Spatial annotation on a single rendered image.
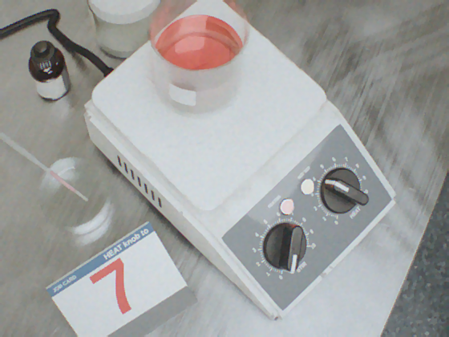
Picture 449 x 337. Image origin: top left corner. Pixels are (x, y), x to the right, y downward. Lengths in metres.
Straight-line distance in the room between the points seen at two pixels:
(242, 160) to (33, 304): 0.20
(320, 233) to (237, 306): 0.08
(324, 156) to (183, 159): 0.10
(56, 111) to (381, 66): 0.26
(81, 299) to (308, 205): 0.17
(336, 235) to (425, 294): 0.84
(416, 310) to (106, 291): 0.89
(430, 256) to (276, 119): 0.91
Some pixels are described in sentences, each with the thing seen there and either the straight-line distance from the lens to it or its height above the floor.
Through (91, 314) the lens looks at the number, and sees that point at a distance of 0.67.
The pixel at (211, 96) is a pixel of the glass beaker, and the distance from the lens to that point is 0.60.
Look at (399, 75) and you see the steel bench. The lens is 0.76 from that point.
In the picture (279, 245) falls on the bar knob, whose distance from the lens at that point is 0.64.
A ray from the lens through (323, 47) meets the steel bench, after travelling 0.76.
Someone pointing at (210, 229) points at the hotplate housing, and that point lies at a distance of 0.63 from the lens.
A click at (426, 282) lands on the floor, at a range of 1.50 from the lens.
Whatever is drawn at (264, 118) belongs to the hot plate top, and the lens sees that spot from 0.63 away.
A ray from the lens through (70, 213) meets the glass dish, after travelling 0.70.
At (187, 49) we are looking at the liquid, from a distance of 0.60.
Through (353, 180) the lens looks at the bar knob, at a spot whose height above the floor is 0.80.
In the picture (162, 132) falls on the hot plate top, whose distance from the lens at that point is 0.63.
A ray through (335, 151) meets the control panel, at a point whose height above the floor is 0.81.
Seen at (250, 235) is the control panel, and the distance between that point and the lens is 0.63.
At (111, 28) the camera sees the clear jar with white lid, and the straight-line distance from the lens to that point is 0.70.
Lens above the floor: 1.42
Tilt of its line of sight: 71 degrees down
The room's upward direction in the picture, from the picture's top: 5 degrees clockwise
